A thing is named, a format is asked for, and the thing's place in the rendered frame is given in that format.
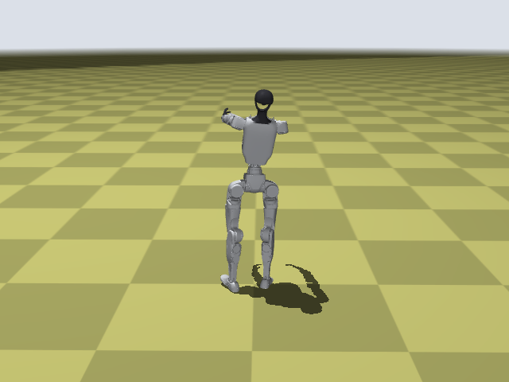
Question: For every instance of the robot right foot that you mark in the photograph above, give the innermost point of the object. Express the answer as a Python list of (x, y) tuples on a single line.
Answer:
[(265, 283)]

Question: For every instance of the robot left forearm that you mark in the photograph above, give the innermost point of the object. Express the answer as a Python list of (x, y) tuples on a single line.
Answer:
[(225, 118)]

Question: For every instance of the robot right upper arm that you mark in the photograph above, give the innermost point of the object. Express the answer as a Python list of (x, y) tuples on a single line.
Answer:
[(282, 127)]

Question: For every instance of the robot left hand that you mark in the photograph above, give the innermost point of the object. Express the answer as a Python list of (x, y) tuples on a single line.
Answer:
[(225, 112)]

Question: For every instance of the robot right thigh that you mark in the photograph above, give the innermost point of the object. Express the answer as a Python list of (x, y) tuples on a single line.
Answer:
[(270, 202)]

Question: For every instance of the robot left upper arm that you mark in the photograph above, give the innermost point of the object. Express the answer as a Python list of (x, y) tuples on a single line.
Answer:
[(236, 122)]

